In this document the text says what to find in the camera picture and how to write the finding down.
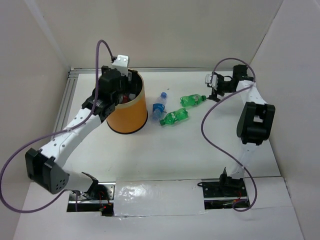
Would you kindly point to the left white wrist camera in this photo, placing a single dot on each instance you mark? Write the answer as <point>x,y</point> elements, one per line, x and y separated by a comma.
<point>121,64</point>

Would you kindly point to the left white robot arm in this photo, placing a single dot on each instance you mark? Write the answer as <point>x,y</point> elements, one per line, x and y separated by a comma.
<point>45,165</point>

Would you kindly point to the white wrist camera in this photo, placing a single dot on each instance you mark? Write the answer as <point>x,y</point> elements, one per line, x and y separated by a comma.
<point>211,80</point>
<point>121,64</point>

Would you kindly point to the blue label plastic bottle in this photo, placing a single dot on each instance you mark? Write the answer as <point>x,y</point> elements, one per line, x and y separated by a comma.
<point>159,106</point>

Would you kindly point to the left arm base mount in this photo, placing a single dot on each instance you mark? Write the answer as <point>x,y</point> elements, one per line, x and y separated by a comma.
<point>88,194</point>

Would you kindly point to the orange cylindrical bin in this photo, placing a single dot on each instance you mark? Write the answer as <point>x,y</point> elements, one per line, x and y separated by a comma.
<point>129,117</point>

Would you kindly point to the silver taped front panel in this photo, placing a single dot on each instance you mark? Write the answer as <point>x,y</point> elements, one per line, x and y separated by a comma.
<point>158,198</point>

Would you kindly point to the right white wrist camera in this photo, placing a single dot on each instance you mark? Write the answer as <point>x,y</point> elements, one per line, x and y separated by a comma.
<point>211,80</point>

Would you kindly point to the red label clear bottle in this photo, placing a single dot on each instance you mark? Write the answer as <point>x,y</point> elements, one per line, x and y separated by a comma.
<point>125,98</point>

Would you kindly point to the green plastic bottle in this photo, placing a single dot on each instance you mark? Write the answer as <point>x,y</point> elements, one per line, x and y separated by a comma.
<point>192,100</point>
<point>174,117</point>

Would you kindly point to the aluminium frame rail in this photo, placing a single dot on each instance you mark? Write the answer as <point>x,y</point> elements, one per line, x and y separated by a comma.
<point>222,121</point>

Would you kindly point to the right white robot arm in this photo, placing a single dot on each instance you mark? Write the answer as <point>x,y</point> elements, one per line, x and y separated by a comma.
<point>254,124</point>

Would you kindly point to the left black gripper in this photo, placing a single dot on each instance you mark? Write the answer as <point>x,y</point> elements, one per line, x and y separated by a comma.
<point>129,86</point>

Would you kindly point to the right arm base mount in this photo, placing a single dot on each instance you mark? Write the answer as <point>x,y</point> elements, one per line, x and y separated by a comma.
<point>224,193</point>

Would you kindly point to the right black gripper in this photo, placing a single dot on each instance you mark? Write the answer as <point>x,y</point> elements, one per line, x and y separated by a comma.
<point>213,96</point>

